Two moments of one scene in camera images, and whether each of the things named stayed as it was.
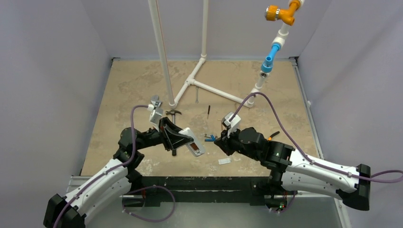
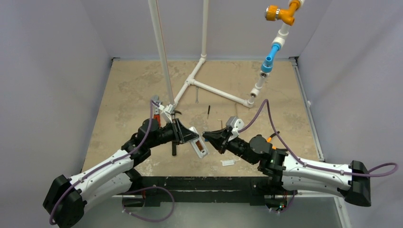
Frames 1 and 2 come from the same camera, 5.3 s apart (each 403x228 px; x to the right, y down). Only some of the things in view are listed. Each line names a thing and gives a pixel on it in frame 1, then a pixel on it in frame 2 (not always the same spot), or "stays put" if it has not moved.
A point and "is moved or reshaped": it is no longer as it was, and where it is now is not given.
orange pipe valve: [273, 13] stays put
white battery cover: [224, 161] is moved or reshaped
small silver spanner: [196, 97] stays put
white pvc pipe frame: [280, 37] stays put
